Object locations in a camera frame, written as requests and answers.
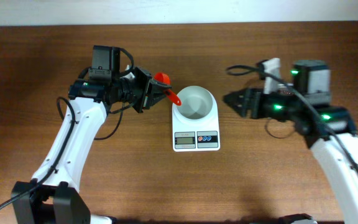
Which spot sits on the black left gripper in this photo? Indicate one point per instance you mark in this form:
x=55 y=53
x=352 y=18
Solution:
x=143 y=82

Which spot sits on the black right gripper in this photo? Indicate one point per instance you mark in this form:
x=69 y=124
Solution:
x=244 y=96

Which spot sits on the red plastic measuring scoop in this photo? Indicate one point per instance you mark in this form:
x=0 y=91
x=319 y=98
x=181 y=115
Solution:
x=165 y=80

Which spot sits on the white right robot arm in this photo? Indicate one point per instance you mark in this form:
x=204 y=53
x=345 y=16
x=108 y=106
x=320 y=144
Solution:
x=329 y=131

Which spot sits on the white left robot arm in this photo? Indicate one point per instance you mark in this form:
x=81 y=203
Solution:
x=112 y=84

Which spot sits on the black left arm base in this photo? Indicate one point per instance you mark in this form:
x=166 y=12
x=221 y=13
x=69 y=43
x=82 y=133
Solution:
x=49 y=204

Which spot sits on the white bowl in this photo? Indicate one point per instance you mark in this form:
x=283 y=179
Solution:
x=196 y=103

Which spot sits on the white kitchen scale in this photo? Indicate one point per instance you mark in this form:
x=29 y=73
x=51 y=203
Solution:
x=196 y=135

